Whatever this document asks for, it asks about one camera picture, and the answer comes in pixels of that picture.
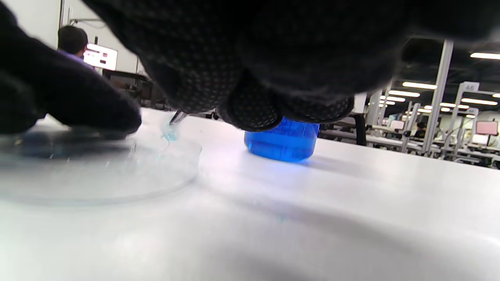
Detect person's left hand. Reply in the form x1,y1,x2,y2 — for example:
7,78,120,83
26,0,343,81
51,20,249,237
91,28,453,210
0,2,142,135

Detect person's right hand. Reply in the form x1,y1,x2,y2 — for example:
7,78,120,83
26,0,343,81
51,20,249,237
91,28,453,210
80,0,500,132

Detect clear culture dish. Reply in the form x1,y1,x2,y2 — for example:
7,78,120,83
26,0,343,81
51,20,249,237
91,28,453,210
0,125,202,203

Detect beaker of blue dye solution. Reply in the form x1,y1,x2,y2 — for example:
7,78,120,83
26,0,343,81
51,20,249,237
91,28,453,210
244,117,320,163

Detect metal tweezers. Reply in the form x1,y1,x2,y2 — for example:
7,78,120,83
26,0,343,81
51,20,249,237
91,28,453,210
169,110,188,125

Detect bright computer monitor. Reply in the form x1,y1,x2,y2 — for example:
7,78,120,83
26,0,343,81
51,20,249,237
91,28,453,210
83,43,118,71

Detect black chair with chrome base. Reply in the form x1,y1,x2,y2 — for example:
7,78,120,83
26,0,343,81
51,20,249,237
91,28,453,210
102,69,165,110

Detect black mesh office chair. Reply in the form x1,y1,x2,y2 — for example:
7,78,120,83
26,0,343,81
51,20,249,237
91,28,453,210
320,112,368,147

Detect row of ceiling lights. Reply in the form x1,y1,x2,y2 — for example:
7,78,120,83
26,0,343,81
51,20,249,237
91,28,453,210
379,51,500,118

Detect pink screen monitor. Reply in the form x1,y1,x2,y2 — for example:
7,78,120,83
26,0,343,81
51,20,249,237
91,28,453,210
476,121,499,135

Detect white square post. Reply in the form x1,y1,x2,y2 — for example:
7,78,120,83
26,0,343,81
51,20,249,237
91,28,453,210
424,39,454,153

